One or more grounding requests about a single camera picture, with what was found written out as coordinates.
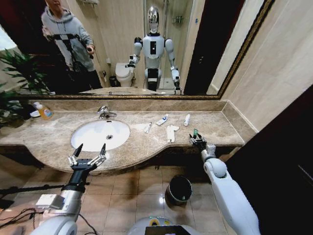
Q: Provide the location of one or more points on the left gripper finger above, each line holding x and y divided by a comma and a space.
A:
73, 157
99, 157

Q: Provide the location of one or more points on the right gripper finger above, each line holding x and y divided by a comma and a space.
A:
192, 139
202, 138

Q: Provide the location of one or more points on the small green trash piece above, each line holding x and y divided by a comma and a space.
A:
195, 132

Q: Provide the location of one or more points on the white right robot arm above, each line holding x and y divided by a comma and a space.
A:
227, 191

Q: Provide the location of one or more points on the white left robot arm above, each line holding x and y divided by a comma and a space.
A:
71, 203

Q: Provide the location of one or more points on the metal sink drain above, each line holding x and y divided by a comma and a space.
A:
109, 136

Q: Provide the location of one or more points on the white oval sink basin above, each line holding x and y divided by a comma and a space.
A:
97, 133

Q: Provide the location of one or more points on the black round trash bin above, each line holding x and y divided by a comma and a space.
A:
178, 189

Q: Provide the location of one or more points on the white cylindrical tube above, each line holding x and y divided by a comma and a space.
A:
187, 120

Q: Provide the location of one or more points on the crumpled white wrapper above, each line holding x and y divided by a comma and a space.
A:
171, 133

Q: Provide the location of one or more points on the white blue toothpaste tube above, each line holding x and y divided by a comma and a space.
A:
162, 120

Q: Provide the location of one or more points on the small white grey tube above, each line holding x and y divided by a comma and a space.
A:
148, 127

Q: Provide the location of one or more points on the chrome faucet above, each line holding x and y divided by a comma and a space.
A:
105, 112

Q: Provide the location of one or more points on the black rod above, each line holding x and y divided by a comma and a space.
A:
31, 189

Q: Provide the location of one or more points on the orange soap pump bottle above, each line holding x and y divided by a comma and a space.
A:
46, 113

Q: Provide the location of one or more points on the small white dish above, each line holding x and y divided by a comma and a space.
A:
34, 113

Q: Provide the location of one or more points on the green leafy plant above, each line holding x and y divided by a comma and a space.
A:
11, 107

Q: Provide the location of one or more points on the dark wooden door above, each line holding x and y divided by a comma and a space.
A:
281, 159

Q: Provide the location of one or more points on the white robot front shell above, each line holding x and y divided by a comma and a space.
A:
159, 226

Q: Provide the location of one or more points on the dark framed wall mirror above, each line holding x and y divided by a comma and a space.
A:
117, 36

